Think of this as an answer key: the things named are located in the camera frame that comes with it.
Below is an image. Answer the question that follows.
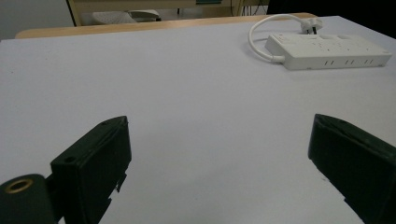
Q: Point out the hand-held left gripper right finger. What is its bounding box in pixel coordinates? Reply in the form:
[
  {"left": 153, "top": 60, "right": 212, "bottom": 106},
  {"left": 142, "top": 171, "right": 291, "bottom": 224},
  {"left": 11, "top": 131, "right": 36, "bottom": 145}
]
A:
[{"left": 307, "top": 113, "right": 396, "bottom": 224}]

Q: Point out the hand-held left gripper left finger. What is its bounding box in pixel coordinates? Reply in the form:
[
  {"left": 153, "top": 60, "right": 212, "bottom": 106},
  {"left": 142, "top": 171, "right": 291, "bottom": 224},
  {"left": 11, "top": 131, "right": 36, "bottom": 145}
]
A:
[{"left": 49, "top": 115, "right": 133, "bottom": 224}]

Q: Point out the white power strip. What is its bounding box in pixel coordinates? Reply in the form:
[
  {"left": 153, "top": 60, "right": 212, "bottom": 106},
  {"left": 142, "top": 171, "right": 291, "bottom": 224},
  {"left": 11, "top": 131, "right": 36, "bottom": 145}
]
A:
[{"left": 264, "top": 33, "right": 393, "bottom": 71}]

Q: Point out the white power plug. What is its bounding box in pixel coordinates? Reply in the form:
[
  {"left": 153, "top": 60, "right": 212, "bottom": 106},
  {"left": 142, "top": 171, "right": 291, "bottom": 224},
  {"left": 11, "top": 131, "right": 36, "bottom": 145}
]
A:
[{"left": 299, "top": 17, "right": 325, "bottom": 35}]

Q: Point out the white power strip cable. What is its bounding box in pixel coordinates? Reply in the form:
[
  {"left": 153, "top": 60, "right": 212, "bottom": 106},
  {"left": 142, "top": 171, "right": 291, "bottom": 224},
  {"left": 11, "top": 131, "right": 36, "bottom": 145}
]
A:
[{"left": 247, "top": 13, "right": 304, "bottom": 64}]

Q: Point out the grey office chair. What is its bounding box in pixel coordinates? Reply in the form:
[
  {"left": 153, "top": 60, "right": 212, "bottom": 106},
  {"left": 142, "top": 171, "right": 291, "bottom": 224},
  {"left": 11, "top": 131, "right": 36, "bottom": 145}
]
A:
[{"left": 91, "top": 8, "right": 163, "bottom": 26}]

